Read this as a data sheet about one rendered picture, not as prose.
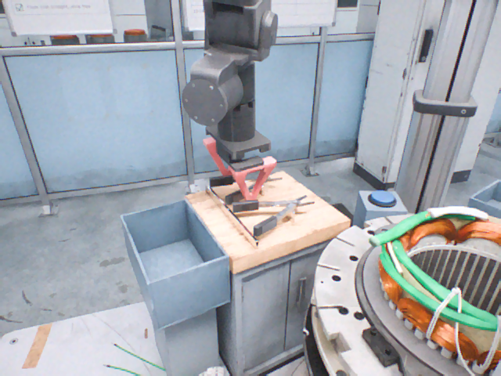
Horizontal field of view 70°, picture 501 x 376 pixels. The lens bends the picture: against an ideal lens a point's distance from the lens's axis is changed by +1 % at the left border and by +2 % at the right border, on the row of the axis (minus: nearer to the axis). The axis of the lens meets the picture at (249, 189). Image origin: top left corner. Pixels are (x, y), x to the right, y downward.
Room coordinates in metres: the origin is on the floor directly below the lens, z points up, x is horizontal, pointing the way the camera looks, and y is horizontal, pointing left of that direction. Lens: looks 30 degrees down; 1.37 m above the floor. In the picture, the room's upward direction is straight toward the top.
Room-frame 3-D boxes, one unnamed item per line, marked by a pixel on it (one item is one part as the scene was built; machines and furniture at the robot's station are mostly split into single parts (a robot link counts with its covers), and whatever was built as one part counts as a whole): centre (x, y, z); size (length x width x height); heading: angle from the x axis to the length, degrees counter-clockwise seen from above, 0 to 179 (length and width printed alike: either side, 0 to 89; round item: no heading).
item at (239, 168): (0.49, 0.00, 1.13); 0.07 x 0.07 x 0.09; 28
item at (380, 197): (0.56, -0.24, 1.04); 0.04 x 0.04 x 0.01
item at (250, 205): (0.45, 0.01, 1.09); 0.04 x 0.01 x 0.02; 103
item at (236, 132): (0.51, 0.02, 1.20); 0.10 x 0.07 x 0.07; 28
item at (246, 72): (0.50, 0.02, 1.26); 0.07 x 0.06 x 0.07; 160
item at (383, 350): (0.21, -0.11, 1.10); 0.03 x 0.01 x 0.01; 19
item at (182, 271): (0.41, 0.11, 0.92); 0.17 x 0.11 x 0.28; 28
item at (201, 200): (0.49, -0.02, 1.05); 0.20 x 0.19 x 0.02; 118
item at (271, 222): (0.40, -0.02, 1.09); 0.04 x 0.01 x 0.02; 133
